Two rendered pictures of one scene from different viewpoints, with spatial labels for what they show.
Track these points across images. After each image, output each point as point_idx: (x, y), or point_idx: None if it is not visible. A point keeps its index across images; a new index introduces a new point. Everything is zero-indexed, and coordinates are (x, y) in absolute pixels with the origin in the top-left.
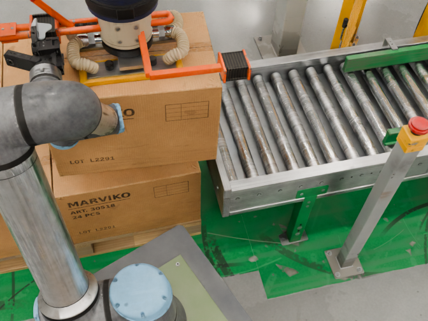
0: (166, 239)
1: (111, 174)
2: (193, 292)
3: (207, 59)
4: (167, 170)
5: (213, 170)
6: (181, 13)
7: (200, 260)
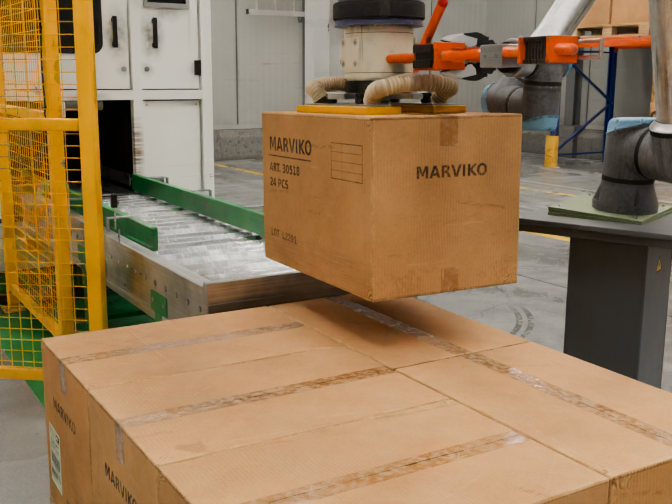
0: (537, 218)
1: (447, 320)
2: (576, 201)
3: None
4: (404, 299)
5: None
6: (274, 112)
7: (538, 211)
